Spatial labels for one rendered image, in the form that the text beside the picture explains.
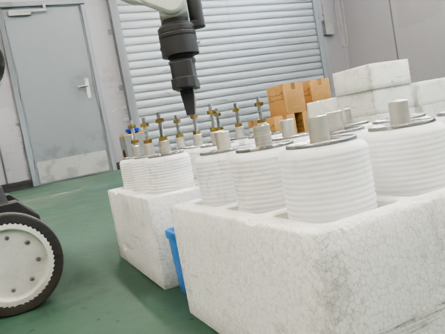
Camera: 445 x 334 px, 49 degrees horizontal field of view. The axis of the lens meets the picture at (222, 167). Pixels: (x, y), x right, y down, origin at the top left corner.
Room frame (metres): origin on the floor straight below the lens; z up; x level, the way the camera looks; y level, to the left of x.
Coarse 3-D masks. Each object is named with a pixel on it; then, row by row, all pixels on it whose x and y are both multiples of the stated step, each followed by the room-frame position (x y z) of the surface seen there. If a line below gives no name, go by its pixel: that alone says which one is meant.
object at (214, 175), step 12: (204, 156) 0.71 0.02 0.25; (216, 156) 0.69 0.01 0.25; (228, 156) 0.69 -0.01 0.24; (204, 168) 0.70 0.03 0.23; (216, 168) 0.69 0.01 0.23; (228, 168) 0.69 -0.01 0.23; (204, 180) 0.71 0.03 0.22; (216, 180) 0.69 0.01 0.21; (228, 180) 0.69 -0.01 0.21; (204, 192) 0.71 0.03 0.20; (216, 192) 0.70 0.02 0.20; (228, 192) 0.69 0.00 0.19; (204, 204) 0.72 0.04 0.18; (216, 204) 0.70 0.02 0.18; (228, 204) 0.69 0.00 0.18
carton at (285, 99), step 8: (272, 88) 5.00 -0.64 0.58; (280, 88) 4.88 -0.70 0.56; (288, 88) 4.86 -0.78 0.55; (296, 88) 4.91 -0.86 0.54; (272, 96) 5.02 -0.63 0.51; (280, 96) 4.90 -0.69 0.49; (288, 96) 4.85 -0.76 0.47; (296, 96) 4.90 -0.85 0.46; (272, 104) 5.04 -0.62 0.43; (280, 104) 4.92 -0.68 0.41; (288, 104) 4.85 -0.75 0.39; (296, 104) 4.89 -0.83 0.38; (304, 104) 4.94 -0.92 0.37; (272, 112) 5.06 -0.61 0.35; (280, 112) 4.94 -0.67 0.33; (288, 112) 4.84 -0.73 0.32; (296, 112) 4.88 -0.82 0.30
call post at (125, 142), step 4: (124, 136) 1.36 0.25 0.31; (128, 136) 1.37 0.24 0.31; (136, 136) 1.37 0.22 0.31; (140, 136) 1.38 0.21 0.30; (144, 136) 1.38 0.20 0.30; (120, 140) 1.41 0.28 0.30; (124, 140) 1.36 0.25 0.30; (128, 140) 1.36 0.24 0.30; (140, 140) 1.38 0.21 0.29; (124, 144) 1.37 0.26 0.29; (128, 144) 1.36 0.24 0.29; (132, 144) 1.37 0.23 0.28; (140, 144) 1.38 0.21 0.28; (124, 148) 1.38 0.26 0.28; (128, 148) 1.36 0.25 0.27; (140, 148) 1.38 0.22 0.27; (128, 152) 1.36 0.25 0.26; (144, 152) 1.38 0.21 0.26; (128, 156) 1.36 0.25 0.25
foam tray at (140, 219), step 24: (120, 192) 1.14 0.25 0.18; (144, 192) 1.04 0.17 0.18; (192, 192) 0.95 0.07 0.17; (120, 216) 1.18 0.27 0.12; (144, 216) 0.95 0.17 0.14; (168, 216) 0.93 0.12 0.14; (120, 240) 1.23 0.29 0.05; (144, 240) 0.99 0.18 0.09; (168, 240) 0.92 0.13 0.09; (144, 264) 1.03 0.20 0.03; (168, 264) 0.92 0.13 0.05; (168, 288) 0.92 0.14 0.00
